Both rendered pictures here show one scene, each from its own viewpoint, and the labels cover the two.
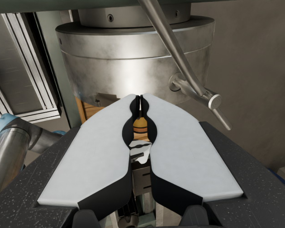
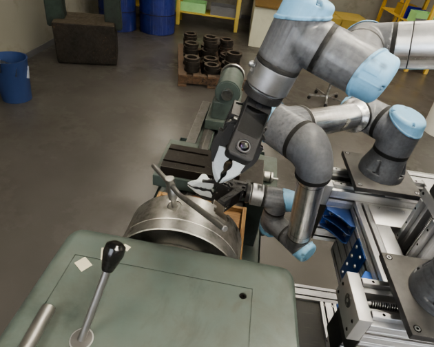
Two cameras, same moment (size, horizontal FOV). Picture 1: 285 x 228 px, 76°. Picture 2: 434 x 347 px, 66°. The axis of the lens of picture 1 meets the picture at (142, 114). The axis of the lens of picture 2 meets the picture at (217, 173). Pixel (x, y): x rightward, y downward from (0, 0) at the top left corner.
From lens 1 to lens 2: 0.56 m
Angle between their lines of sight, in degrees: 22
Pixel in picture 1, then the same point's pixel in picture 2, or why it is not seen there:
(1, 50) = not seen: outside the picture
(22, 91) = (302, 326)
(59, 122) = not seen: hidden behind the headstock
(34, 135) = (284, 233)
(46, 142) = (277, 225)
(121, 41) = (203, 235)
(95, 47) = (218, 240)
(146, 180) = (202, 160)
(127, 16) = not seen: hidden behind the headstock
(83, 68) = (229, 237)
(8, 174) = (297, 198)
